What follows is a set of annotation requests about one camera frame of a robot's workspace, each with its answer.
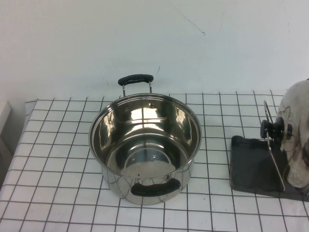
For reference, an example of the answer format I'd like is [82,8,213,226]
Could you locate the steel pot lid black knob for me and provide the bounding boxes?
[260,78,309,191]

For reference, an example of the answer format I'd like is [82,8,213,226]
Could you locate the steel wire lid rack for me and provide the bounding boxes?
[263,100,294,191]

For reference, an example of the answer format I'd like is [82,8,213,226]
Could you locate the beige box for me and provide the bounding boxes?
[0,101,13,157]

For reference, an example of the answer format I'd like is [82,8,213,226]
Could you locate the dark grey rack drip tray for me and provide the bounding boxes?
[230,135,309,200]

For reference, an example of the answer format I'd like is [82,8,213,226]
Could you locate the white black grid tablecloth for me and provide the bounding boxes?
[0,88,309,232]

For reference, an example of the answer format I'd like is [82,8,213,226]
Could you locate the stainless steel pot black handles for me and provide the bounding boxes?
[88,73,202,206]

